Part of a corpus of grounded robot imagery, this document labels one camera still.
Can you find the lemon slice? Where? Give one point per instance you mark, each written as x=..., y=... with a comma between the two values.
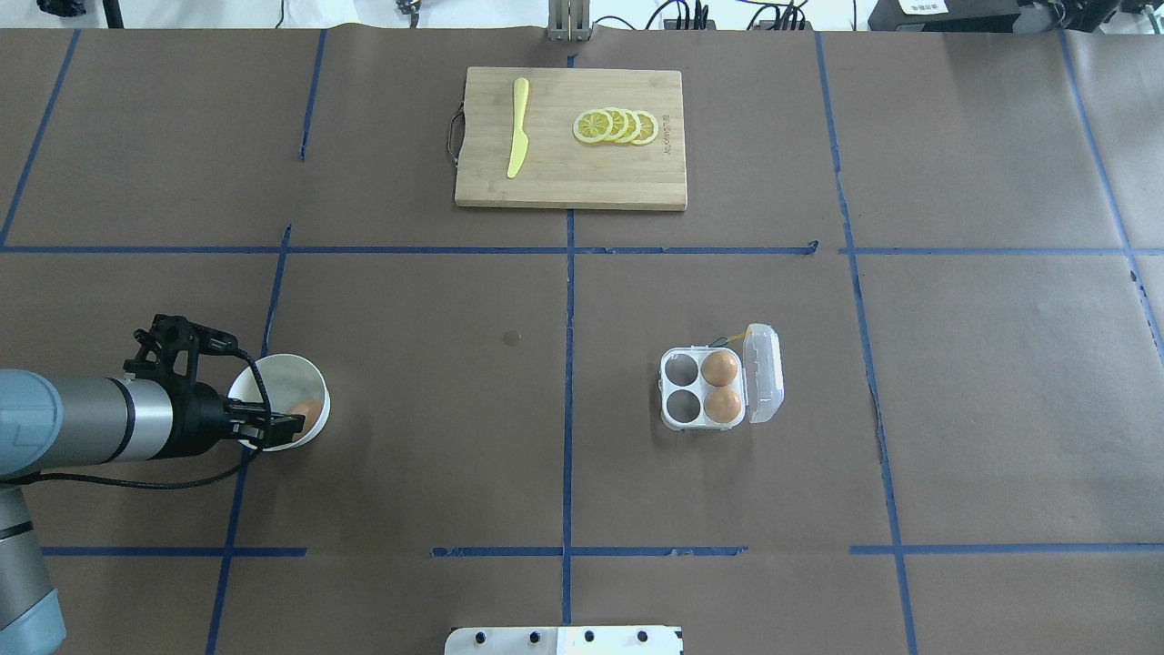
x=631, y=126
x=647, y=128
x=593, y=127
x=617, y=124

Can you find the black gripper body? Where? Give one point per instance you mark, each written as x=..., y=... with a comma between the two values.
x=196, y=417

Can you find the clear plastic egg box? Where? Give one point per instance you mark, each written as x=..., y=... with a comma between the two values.
x=760, y=381

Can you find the brown egg far slot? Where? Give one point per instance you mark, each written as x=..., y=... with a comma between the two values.
x=720, y=368

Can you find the black equipment box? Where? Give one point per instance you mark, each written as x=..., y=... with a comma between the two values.
x=1003, y=17

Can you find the yellow plastic knife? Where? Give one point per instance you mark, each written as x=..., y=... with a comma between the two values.
x=519, y=138

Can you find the brown egg from bowl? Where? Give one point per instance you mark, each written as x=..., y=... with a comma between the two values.
x=311, y=409

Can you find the brown egg slot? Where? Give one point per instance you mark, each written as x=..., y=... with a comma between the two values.
x=720, y=368
x=723, y=406

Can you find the wooden cutting board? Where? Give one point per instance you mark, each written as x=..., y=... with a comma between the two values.
x=560, y=172

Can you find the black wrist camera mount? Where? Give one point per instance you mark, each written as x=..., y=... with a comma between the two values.
x=170, y=348

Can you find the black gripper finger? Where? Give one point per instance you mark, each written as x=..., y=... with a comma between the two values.
x=258, y=438
x=249, y=416

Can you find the brown egg near slot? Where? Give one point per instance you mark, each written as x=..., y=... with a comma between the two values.
x=723, y=406

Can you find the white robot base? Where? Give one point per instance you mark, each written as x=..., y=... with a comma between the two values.
x=601, y=639

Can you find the brown paper table cover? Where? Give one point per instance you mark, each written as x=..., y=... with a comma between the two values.
x=956, y=237

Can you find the white round bowl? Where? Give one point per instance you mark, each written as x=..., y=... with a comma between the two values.
x=289, y=378

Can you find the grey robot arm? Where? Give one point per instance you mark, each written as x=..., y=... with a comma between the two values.
x=58, y=422

